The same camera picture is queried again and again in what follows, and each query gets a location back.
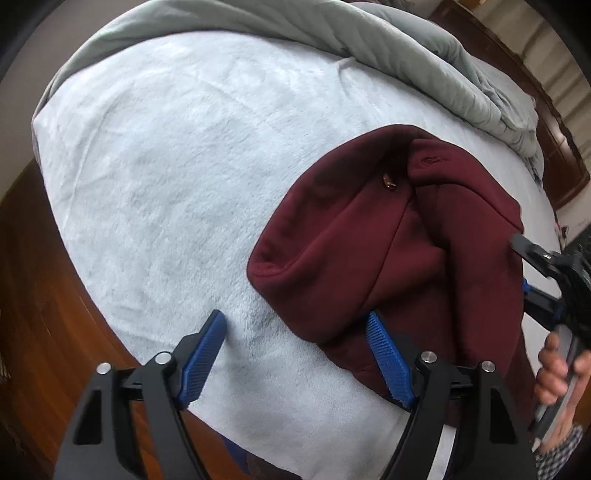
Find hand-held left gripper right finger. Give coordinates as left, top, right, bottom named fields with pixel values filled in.
left=365, top=311, right=541, bottom=480

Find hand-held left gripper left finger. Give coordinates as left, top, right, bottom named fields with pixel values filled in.
left=53, top=309, right=228, bottom=480

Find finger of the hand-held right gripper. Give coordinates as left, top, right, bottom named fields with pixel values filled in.
left=522, top=278, right=561, bottom=331
left=510, top=233, right=561, bottom=278

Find maroon pants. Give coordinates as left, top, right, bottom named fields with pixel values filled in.
left=247, top=124, right=527, bottom=428

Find person's right forearm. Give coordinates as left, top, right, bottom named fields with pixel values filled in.
left=534, top=406, right=586, bottom=480

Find person's right hand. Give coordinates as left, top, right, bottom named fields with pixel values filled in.
left=533, top=331, right=591, bottom=409

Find white fleece blanket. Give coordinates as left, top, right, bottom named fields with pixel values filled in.
left=31, top=34, right=561, bottom=480

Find grey duvet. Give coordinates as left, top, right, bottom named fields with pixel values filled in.
left=34, top=0, right=546, bottom=185

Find wooden bed frame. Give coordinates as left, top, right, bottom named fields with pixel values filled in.
left=429, top=0, right=591, bottom=209

